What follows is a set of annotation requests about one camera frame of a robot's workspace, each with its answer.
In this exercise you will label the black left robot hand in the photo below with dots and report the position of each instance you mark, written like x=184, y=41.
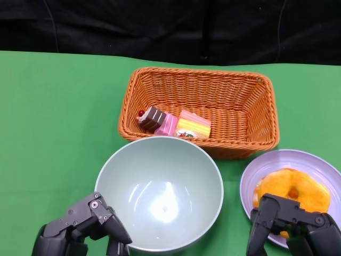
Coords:
x=77, y=221

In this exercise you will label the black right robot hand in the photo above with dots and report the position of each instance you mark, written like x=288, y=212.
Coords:
x=282, y=213

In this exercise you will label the pale green bowl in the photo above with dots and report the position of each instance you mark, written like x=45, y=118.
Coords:
x=160, y=192

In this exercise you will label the pink and yellow cake slice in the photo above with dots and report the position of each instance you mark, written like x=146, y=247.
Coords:
x=193, y=125

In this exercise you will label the chocolate cake slice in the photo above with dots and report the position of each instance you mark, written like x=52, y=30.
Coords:
x=153, y=117

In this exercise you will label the lavender plate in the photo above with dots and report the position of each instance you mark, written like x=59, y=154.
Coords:
x=279, y=162

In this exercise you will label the orange wicker basket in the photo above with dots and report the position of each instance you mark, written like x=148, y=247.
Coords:
x=226, y=117

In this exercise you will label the green tablecloth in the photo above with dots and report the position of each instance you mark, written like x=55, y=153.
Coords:
x=53, y=93

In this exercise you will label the black backdrop cloth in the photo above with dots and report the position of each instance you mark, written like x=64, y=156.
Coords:
x=133, y=26

